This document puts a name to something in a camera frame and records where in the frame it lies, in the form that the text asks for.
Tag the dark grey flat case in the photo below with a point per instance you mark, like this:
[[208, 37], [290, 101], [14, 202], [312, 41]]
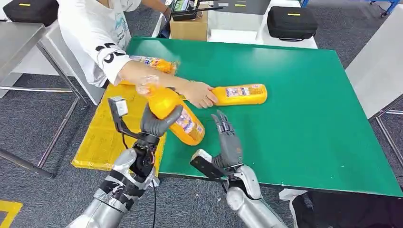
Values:
[[245, 5]]

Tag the yellow sheet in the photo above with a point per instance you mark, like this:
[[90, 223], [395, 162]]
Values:
[[100, 138]]

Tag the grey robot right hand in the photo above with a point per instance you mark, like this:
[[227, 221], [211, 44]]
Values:
[[230, 148]]

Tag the black bag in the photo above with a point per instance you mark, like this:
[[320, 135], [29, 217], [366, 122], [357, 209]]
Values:
[[346, 210]]

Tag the green table mat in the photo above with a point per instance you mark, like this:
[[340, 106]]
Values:
[[299, 110]]

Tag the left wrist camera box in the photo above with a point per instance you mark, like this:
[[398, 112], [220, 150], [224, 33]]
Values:
[[118, 105]]

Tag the orange drink bottle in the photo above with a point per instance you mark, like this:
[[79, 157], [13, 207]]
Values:
[[157, 63], [189, 126], [242, 94]]

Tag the grey table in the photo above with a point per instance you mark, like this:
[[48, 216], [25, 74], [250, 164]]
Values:
[[374, 69]]

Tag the white table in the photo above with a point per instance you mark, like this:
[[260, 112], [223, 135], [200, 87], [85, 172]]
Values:
[[236, 31]]

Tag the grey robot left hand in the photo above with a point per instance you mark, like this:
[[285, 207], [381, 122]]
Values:
[[154, 126]]

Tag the steel table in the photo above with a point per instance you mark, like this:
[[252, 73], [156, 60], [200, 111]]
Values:
[[19, 44]]

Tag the black carry case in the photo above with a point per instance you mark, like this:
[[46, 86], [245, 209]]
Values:
[[31, 12], [291, 23]]

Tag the person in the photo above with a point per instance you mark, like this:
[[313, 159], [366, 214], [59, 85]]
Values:
[[91, 37]]

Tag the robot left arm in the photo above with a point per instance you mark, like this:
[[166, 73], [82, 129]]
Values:
[[119, 185]]

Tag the brown cardboard box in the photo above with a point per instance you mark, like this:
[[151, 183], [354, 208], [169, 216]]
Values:
[[189, 30]]

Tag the person's hand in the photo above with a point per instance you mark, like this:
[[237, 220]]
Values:
[[198, 94]]

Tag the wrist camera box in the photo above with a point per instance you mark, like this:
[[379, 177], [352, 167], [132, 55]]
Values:
[[118, 105], [204, 165]]

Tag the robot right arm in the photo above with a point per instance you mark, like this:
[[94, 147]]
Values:
[[248, 201]]

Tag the black handheld device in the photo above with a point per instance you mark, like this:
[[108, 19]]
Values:
[[185, 9]]

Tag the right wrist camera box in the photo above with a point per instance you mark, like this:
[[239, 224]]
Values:
[[204, 165]]

